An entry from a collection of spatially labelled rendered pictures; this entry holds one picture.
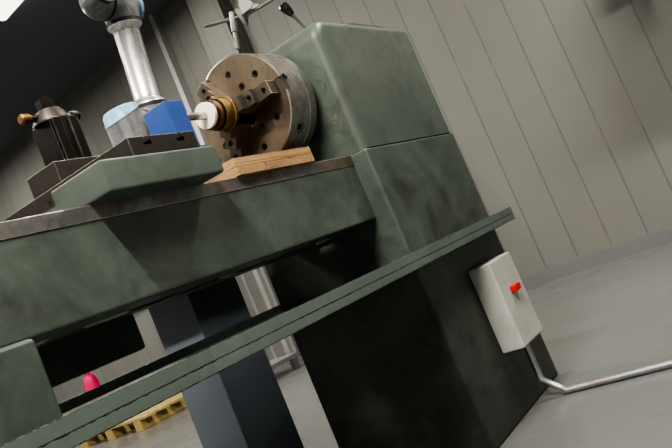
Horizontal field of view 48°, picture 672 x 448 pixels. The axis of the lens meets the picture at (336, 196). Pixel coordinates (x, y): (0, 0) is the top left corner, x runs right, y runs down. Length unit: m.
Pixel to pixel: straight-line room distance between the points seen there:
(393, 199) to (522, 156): 2.83
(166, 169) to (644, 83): 3.49
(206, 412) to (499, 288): 0.94
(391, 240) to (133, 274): 0.86
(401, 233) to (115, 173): 0.92
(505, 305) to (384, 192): 0.51
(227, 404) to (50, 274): 1.11
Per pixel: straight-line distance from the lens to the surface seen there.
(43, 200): 1.65
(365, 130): 2.07
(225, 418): 2.31
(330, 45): 2.14
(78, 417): 1.09
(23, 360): 1.18
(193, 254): 1.49
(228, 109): 1.95
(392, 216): 2.02
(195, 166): 1.48
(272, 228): 1.68
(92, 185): 1.36
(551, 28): 4.71
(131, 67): 2.60
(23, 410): 1.16
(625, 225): 4.69
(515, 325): 2.26
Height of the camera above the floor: 0.60
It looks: 5 degrees up
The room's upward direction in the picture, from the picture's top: 23 degrees counter-clockwise
